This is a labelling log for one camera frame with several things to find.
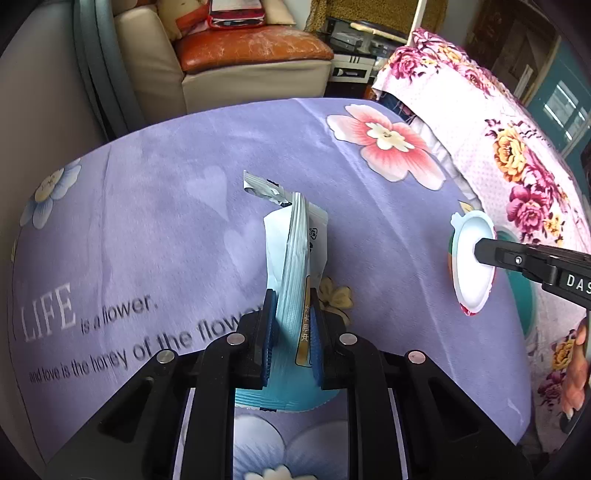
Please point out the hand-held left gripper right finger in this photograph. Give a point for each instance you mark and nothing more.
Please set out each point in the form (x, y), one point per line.
(316, 332)

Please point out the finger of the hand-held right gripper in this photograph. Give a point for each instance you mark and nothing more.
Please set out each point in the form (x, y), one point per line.
(508, 258)

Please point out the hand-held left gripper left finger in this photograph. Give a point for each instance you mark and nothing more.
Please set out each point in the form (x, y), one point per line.
(270, 323)

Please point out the white oval lid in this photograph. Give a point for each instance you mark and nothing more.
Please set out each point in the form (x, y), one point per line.
(466, 277)

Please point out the teal bin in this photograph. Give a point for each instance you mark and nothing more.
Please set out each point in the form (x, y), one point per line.
(521, 314)

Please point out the light blue foil packet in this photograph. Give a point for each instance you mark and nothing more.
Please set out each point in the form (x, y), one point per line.
(295, 258)

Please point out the person's right hand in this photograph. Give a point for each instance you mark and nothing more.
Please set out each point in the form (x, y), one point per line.
(573, 387)

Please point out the pink floral quilt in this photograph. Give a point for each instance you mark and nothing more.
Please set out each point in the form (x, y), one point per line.
(517, 152)

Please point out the teal door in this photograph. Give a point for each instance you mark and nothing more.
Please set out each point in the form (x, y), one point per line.
(563, 106)

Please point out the wooden cabinet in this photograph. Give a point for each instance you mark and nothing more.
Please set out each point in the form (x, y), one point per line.
(508, 46)

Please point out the white pole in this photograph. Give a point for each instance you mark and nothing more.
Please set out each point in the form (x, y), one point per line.
(415, 21)

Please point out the black media player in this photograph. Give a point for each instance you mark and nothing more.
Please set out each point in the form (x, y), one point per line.
(355, 39)

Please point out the orange seat cushion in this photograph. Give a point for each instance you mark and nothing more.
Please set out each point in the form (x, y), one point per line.
(254, 48)

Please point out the leopard print cloth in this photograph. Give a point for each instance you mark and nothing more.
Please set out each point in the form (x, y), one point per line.
(369, 11)

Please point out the cream armchair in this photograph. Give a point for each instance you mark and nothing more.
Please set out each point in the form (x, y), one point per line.
(152, 60)

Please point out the grey curtain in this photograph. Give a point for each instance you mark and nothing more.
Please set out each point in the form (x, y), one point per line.
(106, 69)

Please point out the red Hennessy box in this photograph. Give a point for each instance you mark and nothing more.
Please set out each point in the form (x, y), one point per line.
(235, 14)

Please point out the beige pillow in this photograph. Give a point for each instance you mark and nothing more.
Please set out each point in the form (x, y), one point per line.
(277, 11)

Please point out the cartoon print pillow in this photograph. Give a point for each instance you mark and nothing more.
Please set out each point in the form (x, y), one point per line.
(182, 18)

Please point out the grey fabric headboard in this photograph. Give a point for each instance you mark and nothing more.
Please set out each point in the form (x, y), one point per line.
(46, 78)

